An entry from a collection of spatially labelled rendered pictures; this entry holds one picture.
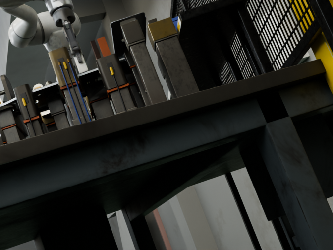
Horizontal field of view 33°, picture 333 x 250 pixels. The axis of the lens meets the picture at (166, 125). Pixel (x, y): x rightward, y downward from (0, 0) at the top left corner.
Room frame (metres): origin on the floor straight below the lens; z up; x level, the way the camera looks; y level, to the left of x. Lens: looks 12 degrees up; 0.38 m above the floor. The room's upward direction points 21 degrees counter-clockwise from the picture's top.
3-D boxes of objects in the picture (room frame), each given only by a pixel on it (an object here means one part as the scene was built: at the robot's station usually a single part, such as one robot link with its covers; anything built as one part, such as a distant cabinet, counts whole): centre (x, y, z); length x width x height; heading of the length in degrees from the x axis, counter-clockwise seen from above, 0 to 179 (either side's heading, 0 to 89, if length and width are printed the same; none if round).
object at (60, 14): (1.83, 0.20, 1.22); 0.08 x 0.07 x 0.09; 7
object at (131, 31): (1.47, 0.00, 0.84); 0.05 x 0.05 x 0.29; 7
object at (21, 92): (1.62, 0.37, 0.84); 0.10 x 0.05 x 0.29; 7
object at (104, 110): (1.83, 0.18, 0.84); 0.07 x 0.04 x 0.29; 97
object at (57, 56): (1.61, 0.22, 0.87); 0.12 x 0.07 x 0.35; 7
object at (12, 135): (1.80, 0.48, 0.84); 0.12 x 0.05 x 0.29; 7
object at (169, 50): (1.73, -0.09, 0.88); 0.08 x 0.08 x 0.36; 7
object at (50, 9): (1.83, 0.20, 1.30); 0.09 x 0.09 x 0.06
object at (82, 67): (1.82, 0.20, 1.07); 0.03 x 0.01 x 0.07; 97
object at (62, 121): (1.82, 0.32, 0.84); 0.05 x 0.05 x 0.29; 7
